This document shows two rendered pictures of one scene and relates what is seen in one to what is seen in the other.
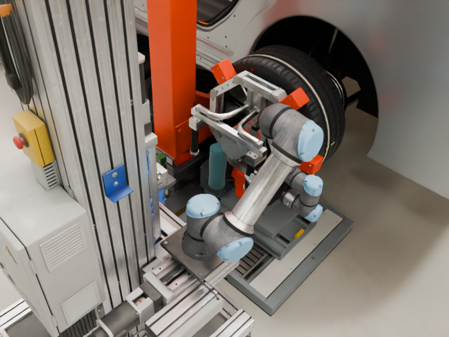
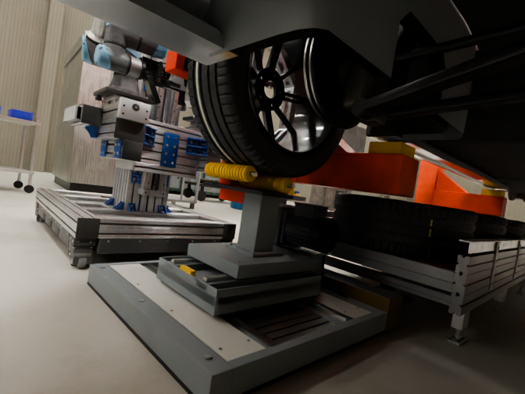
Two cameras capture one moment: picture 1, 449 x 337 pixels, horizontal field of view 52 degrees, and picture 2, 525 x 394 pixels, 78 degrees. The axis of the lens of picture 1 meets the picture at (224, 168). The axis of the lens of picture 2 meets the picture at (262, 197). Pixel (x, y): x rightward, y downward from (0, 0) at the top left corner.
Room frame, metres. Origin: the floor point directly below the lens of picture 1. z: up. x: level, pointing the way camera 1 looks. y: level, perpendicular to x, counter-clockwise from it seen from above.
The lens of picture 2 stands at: (2.01, -1.46, 0.47)
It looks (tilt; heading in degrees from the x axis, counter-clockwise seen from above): 2 degrees down; 97
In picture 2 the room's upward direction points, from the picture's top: 9 degrees clockwise
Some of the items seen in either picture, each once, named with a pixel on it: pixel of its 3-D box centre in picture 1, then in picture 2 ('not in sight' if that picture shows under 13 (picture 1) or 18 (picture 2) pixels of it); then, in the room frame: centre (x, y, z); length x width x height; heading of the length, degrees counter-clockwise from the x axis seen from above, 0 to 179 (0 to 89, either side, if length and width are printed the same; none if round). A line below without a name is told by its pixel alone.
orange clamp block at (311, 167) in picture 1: (309, 162); (182, 64); (1.54, -0.38, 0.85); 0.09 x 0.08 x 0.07; 51
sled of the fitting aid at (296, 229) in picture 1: (266, 215); (241, 276); (1.84, -0.27, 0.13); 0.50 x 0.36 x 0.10; 51
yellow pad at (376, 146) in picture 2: not in sight; (391, 150); (2.36, -0.04, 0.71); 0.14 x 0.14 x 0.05; 51
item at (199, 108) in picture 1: (224, 101); not in sight; (1.70, 0.02, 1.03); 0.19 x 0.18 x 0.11; 141
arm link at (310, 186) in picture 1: (308, 188); (121, 34); (1.27, -0.33, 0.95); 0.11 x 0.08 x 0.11; 42
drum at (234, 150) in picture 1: (244, 137); not in sight; (1.68, -0.08, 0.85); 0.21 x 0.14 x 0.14; 141
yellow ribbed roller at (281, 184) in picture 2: not in sight; (264, 182); (1.87, -0.24, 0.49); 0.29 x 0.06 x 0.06; 141
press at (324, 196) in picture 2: not in sight; (333, 166); (2.78, 7.89, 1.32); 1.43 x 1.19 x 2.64; 46
